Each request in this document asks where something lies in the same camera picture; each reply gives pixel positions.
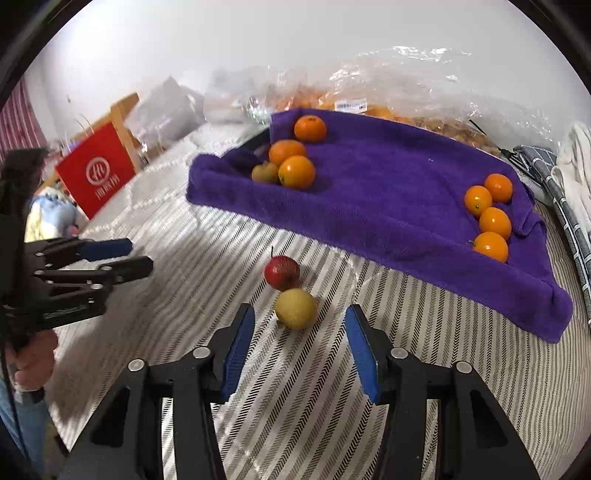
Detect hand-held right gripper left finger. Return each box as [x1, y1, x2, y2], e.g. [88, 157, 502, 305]
[58, 303, 256, 480]

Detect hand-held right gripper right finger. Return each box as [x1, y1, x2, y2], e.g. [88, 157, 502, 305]
[345, 305, 541, 480]

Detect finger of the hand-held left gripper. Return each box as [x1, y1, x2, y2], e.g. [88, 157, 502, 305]
[36, 255, 154, 297]
[28, 237, 134, 271]

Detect yellow green pear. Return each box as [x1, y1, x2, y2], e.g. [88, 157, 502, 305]
[274, 288, 318, 330]

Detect brownish green pear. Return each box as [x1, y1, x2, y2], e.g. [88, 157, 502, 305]
[251, 161, 280, 184]

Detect large orange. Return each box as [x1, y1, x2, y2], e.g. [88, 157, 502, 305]
[278, 155, 317, 190]
[268, 139, 307, 167]

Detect smooth oval orange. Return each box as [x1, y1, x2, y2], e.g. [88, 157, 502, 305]
[464, 185, 493, 217]

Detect clear bag of brown fruits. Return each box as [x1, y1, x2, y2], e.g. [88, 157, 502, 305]
[411, 99, 561, 158]

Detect person's left hand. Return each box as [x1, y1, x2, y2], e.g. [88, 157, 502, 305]
[13, 329, 60, 393]

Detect light blue cloth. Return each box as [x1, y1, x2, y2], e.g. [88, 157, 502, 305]
[25, 191, 80, 243]

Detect red paper bag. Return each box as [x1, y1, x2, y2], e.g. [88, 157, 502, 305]
[55, 121, 137, 219]

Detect striped bed sheet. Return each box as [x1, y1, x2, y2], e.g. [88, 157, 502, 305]
[45, 121, 591, 480]

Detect red apple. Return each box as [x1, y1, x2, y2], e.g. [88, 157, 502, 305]
[263, 247, 301, 291]

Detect person's blue jeans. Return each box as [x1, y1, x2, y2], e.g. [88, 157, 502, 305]
[0, 382, 48, 469]

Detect white plastic bag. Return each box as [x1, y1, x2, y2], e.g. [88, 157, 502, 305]
[124, 76, 207, 145]

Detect red striped curtain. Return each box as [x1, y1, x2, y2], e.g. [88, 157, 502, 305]
[0, 76, 48, 157]

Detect purple towel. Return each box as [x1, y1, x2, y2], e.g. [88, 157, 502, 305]
[186, 108, 574, 344]

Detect grey plaid cloth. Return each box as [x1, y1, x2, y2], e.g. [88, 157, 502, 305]
[512, 145, 591, 326]

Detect clear plastic bag of oranges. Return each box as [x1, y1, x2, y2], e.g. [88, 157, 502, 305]
[203, 45, 476, 126]

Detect white towel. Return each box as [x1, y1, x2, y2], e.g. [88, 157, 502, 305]
[555, 121, 591, 220]

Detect wooden frame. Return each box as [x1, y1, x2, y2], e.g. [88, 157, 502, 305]
[68, 92, 149, 168]

